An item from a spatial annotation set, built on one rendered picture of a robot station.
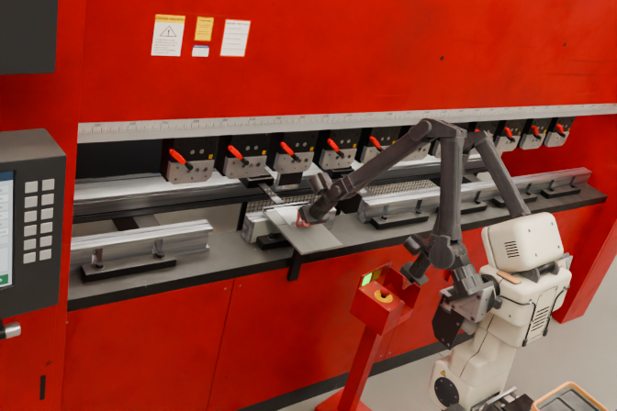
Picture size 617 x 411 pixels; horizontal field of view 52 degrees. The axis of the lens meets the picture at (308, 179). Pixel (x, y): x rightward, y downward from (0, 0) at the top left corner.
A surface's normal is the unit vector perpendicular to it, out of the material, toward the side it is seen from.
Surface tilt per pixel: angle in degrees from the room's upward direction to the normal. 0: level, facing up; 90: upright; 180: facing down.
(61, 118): 90
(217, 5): 90
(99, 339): 90
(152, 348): 90
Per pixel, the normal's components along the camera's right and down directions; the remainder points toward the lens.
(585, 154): -0.81, 0.09
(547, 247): 0.58, -0.22
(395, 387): 0.22, -0.86
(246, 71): 0.54, 0.49
